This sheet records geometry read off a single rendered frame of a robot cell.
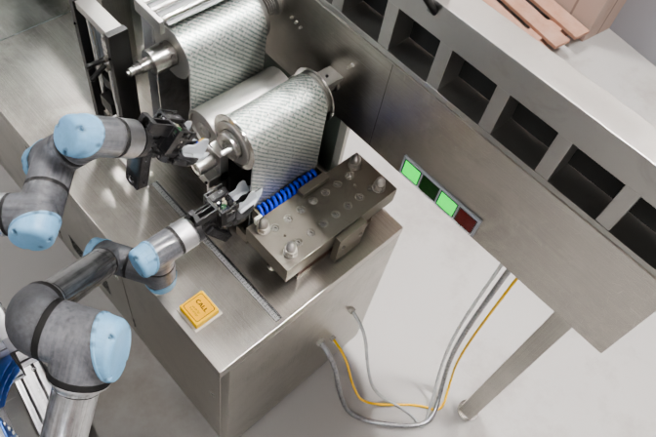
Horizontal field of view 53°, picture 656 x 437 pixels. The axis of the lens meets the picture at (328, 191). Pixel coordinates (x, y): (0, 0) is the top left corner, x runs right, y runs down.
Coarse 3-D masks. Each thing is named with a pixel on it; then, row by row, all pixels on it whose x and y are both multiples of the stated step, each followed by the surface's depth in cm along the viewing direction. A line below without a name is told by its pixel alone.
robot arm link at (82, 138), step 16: (64, 128) 112; (80, 128) 110; (96, 128) 112; (112, 128) 116; (128, 128) 119; (64, 144) 112; (80, 144) 110; (96, 144) 113; (112, 144) 116; (128, 144) 119; (80, 160) 116
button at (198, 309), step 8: (200, 296) 167; (184, 304) 165; (192, 304) 166; (200, 304) 166; (208, 304) 166; (184, 312) 164; (192, 312) 165; (200, 312) 165; (208, 312) 165; (216, 312) 166; (192, 320) 163; (200, 320) 164; (208, 320) 166
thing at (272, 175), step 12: (312, 132) 167; (300, 144) 166; (312, 144) 172; (276, 156) 162; (288, 156) 166; (300, 156) 171; (312, 156) 177; (252, 168) 157; (264, 168) 161; (276, 168) 166; (288, 168) 171; (300, 168) 176; (312, 168) 182; (252, 180) 161; (264, 180) 166; (276, 180) 171; (288, 180) 176; (264, 192) 170
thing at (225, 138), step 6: (222, 132) 152; (228, 132) 152; (222, 138) 153; (228, 138) 151; (234, 138) 152; (222, 144) 155; (228, 144) 153; (234, 144) 151; (234, 150) 152; (240, 150) 153; (228, 156) 156; (234, 156) 154; (240, 156) 154
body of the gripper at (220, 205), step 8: (208, 192) 157; (216, 192) 158; (224, 192) 158; (208, 200) 156; (216, 200) 157; (224, 200) 158; (232, 200) 159; (200, 208) 156; (208, 208) 155; (216, 208) 155; (224, 208) 157; (232, 208) 159; (192, 216) 153; (200, 216) 155; (208, 216) 154; (216, 216) 157; (224, 216) 156; (232, 216) 161; (200, 224) 154; (208, 224) 158; (216, 224) 161; (224, 224) 159; (200, 232) 154; (200, 240) 156
